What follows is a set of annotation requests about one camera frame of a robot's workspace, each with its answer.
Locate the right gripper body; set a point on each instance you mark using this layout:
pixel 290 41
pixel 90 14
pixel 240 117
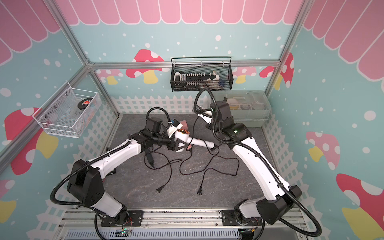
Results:
pixel 212 125

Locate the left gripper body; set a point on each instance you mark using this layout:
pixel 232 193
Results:
pixel 167 141

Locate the white hair dryer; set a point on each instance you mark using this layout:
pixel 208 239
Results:
pixel 183 135

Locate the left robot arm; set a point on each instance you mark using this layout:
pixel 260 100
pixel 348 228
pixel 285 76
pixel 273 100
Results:
pixel 84 185

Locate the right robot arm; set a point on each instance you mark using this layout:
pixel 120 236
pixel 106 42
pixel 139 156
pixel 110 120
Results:
pixel 279 196

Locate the pink hair dryer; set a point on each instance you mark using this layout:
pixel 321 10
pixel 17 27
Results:
pixel 185 127

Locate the black hair dryer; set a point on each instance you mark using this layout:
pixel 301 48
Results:
pixel 149 157

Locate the green clear storage box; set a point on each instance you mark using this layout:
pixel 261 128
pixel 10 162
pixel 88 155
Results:
pixel 252 108

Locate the black white power strip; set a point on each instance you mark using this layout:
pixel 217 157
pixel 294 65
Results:
pixel 195 80

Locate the black red tape measure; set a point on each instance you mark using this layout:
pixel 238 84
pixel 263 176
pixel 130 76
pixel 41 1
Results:
pixel 83 104

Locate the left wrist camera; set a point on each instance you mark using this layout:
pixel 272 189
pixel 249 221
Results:
pixel 173 126

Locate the black wire mesh basket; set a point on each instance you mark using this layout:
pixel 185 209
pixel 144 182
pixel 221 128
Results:
pixel 218 65

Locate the white wire mesh basket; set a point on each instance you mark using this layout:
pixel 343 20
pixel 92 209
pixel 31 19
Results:
pixel 60 116

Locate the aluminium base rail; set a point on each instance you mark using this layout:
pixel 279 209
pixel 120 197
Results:
pixel 156 224

